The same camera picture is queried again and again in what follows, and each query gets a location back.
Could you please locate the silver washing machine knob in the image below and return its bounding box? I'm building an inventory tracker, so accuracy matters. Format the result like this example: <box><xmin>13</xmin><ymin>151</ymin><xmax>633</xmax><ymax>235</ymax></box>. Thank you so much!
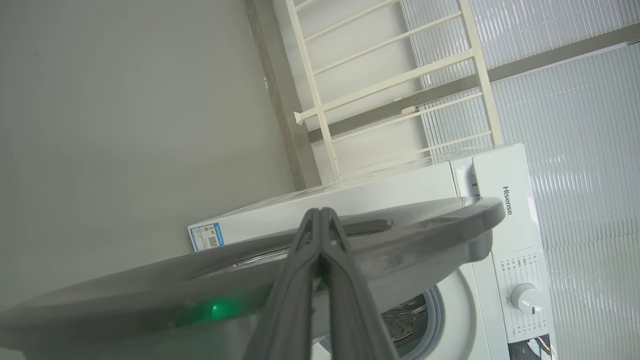
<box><xmin>510</xmin><ymin>283</ymin><xmax>545</xmax><ymax>315</ymax></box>

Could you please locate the grey rubber door gasket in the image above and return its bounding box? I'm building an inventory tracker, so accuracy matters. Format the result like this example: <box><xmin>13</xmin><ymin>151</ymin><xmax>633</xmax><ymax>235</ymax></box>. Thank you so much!
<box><xmin>315</xmin><ymin>285</ymin><xmax>447</xmax><ymax>360</ymax></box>

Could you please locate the blue energy label sticker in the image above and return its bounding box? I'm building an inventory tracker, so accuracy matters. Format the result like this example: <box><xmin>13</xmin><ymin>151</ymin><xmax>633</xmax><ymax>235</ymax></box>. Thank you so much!
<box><xmin>188</xmin><ymin>222</ymin><xmax>225</xmax><ymax>253</ymax></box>

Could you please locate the steel washing machine drum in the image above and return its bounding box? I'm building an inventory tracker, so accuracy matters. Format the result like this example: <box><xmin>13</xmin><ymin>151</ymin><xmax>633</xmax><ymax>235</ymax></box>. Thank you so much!
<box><xmin>382</xmin><ymin>293</ymin><xmax>431</xmax><ymax>357</ymax></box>

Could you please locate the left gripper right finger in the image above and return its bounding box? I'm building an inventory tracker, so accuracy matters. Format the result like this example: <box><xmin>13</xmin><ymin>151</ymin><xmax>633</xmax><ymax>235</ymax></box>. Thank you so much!
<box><xmin>320</xmin><ymin>207</ymin><xmax>401</xmax><ymax>360</ymax></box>

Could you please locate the white window blind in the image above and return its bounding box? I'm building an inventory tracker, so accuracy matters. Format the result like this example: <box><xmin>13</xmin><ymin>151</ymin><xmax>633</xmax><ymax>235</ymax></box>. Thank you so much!
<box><xmin>420</xmin><ymin>42</ymin><xmax>640</xmax><ymax>360</ymax></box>
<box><xmin>400</xmin><ymin>0</ymin><xmax>640</xmax><ymax>92</ymax></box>

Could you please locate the cream metal drying rack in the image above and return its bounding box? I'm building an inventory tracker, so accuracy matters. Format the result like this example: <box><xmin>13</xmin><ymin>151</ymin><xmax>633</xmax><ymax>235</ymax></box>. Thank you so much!
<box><xmin>285</xmin><ymin>0</ymin><xmax>505</xmax><ymax>184</ymax></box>

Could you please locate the dark grey washing machine door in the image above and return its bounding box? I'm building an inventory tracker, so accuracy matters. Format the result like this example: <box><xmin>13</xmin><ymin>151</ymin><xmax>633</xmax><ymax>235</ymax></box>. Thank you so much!
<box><xmin>0</xmin><ymin>196</ymin><xmax>507</xmax><ymax>360</ymax></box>

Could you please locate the white front-load washing machine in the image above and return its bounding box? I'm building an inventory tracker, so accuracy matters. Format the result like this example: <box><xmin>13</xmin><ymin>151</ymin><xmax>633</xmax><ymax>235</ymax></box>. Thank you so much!
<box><xmin>187</xmin><ymin>144</ymin><xmax>557</xmax><ymax>360</ymax></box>

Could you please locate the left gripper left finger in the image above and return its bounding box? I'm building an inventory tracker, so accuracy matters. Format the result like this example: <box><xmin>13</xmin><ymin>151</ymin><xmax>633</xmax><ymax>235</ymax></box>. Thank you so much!
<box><xmin>242</xmin><ymin>207</ymin><xmax>323</xmax><ymax>360</ymax></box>

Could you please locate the dark sticker on machine panel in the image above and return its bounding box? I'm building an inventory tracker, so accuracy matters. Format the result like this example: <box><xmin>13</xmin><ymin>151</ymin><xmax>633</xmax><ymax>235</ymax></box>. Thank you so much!
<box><xmin>507</xmin><ymin>333</ymin><xmax>554</xmax><ymax>360</ymax></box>

